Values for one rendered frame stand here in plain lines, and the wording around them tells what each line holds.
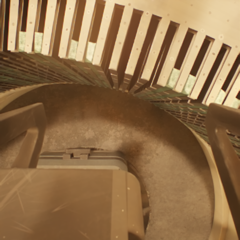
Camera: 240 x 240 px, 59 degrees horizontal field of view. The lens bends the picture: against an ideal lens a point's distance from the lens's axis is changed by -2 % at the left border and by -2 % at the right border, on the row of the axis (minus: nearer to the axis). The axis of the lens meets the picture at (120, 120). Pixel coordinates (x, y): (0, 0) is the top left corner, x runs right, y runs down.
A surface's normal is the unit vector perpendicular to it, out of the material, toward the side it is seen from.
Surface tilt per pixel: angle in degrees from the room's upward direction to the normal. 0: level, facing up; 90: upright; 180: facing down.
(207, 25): 0
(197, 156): 0
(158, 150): 0
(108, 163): 45
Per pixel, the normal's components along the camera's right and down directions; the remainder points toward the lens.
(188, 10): 0.00, 0.08
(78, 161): 0.00, -0.65
